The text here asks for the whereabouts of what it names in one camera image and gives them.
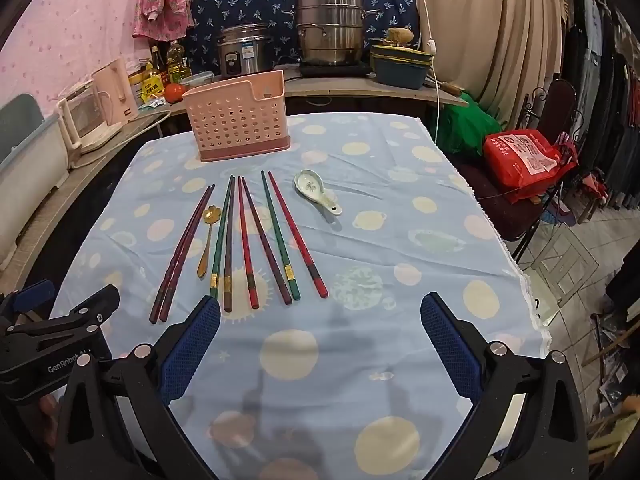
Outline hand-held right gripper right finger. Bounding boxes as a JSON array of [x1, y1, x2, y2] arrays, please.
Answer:
[[420, 292, 589, 480]]

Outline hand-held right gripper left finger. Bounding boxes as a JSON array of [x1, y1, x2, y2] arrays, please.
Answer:
[[54, 296, 222, 480]]

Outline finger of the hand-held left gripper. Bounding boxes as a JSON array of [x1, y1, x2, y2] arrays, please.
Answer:
[[5, 284, 121, 339], [0, 280, 56, 319]]

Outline dark maroon chopstick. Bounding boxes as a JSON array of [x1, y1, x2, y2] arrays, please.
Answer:
[[241, 177, 293, 307], [158, 184, 217, 324], [148, 184, 215, 324]]

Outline brown chopstick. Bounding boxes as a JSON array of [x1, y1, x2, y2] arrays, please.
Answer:
[[223, 180, 237, 313]]

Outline red chopstick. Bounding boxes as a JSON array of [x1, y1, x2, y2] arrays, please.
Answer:
[[236, 176, 260, 311], [267, 171, 330, 298]]

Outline green chopstick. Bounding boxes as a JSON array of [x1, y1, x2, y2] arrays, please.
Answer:
[[260, 170, 302, 302], [209, 175, 236, 301]]

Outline gold flower-shaped spoon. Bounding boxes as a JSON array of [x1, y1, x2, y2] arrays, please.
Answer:
[[197, 205, 223, 279]]

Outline white ceramic soup spoon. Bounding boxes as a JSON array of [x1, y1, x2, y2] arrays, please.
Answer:
[[293, 169, 344, 217]]

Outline pink plastic utensil holder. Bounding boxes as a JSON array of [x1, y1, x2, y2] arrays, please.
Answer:
[[181, 70, 292, 163]]

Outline white plastic storage box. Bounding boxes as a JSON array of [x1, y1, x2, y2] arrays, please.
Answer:
[[0, 94, 71, 271]]

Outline blue planet-print tablecloth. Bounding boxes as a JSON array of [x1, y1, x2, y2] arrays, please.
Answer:
[[50, 112, 551, 480]]

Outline wooden stick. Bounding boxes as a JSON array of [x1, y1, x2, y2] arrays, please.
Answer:
[[582, 322, 640, 367]]

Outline white glass kettle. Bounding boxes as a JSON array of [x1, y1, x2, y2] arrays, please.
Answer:
[[56, 82, 123, 156]]

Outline red plastic bag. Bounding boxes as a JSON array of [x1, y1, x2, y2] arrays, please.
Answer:
[[482, 129, 578, 203]]

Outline pink electric kettle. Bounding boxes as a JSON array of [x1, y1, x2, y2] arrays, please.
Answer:
[[91, 57, 140, 126]]

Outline green plastic bag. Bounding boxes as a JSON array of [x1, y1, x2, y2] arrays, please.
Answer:
[[435, 91, 503, 156]]

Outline yellow-label bottle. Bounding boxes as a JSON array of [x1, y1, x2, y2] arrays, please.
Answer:
[[137, 60, 166, 103]]

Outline dark sauce bottle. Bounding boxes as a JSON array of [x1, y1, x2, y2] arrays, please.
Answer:
[[150, 45, 168, 86]]

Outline cooking oil bottle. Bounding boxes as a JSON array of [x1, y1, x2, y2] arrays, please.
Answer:
[[166, 40, 192, 85]]

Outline black metal chair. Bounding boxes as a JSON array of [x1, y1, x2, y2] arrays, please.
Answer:
[[457, 79, 586, 261]]

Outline stacked blue and yellow bowls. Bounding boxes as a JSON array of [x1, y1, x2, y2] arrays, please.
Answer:
[[370, 44, 433, 90]]

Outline black induction cooker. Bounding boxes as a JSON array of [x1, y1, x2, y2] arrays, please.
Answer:
[[298, 60, 376, 79]]

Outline steel rice cooker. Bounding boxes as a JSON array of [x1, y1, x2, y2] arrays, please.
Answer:
[[216, 23, 275, 80]]

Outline rack of hanging clothes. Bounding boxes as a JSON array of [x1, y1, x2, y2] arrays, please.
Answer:
[[560, 0, 640, 211]]

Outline potato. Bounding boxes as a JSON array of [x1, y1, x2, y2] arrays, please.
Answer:
[[384, 27, 416, 47]]

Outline beige curtain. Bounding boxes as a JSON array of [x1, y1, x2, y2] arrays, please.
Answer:
[[415, 0, 568, 131]]

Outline steel steamer pot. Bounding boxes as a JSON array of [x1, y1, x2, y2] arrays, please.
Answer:
[[287, 0, 381, 67]]

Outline blue leaf-print cloth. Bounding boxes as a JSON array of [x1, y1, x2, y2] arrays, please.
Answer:
[[189, 0, 418, 76]]

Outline white kettle power cable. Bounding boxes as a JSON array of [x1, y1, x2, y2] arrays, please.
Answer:
[[70, 107, 173, 171]]

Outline wooden-handled knife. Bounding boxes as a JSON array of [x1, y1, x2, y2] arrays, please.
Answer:
[[425, 75, 463, 97]]

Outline pink printed wall cloth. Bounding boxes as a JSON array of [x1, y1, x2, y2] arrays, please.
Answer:
[[0, 0, 156, 116]]

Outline white hanging cable with switch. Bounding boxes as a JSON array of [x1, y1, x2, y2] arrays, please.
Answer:
[[417, 0, 445, 143]]

